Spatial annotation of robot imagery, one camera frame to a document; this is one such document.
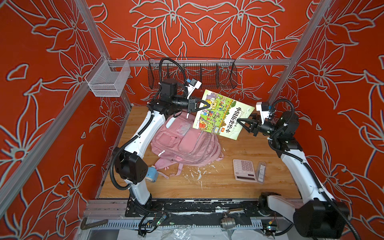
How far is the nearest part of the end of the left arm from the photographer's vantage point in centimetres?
61

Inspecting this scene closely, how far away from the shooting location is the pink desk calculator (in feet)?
2.67

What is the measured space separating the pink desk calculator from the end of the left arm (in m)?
0.46
